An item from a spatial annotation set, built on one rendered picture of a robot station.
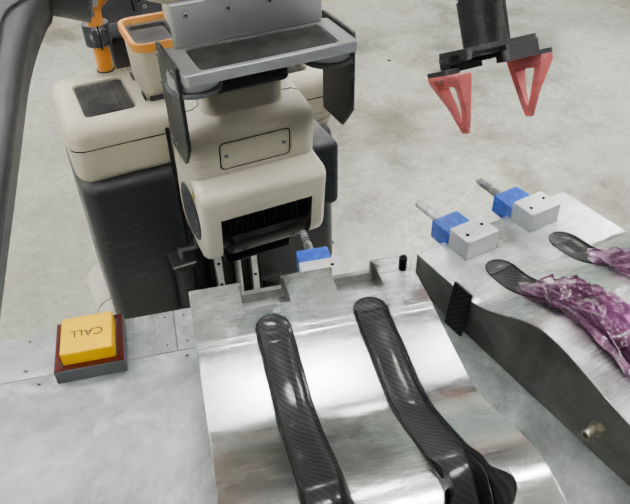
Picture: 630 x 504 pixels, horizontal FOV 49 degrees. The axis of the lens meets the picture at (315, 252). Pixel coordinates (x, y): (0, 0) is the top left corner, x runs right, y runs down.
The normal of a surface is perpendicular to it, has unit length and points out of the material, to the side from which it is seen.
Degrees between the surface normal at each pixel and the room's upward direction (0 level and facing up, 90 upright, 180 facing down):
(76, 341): 0
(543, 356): 90
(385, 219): 0
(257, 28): 90
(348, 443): 28
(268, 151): 98
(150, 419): 0
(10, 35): 46
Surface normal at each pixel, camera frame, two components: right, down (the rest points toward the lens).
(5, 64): 0.33, -0.14
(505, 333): -0.86, 0.34
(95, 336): -0.02, -0.77
